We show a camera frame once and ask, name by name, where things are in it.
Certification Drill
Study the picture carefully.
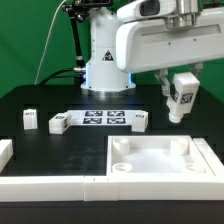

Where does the white cable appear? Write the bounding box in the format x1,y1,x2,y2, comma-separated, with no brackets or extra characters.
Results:
34,0,68,86

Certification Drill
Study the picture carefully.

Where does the white U-shaped fence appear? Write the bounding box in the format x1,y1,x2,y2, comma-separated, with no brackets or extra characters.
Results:
0,138,224,202

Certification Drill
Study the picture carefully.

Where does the black cable bundle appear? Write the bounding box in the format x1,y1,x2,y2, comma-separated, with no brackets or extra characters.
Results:
39,67,87,86

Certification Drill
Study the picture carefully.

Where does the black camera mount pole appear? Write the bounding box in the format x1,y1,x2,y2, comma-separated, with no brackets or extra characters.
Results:
61,0,114,88

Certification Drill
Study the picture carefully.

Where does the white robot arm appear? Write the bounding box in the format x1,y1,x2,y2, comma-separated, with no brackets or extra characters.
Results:
82,0,224,96

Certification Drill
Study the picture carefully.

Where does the white plate with markers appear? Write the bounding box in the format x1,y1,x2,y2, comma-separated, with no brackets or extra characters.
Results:
68,110,138,126

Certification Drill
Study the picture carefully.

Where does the white square tabletop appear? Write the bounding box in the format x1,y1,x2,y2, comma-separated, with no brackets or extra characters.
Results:
106,135,214,176

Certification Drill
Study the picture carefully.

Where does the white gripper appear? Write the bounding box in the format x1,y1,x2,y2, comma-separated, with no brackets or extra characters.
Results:
116,8,224,97

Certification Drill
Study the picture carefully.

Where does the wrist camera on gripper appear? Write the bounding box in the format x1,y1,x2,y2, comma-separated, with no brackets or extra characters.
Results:
117,0,177,23

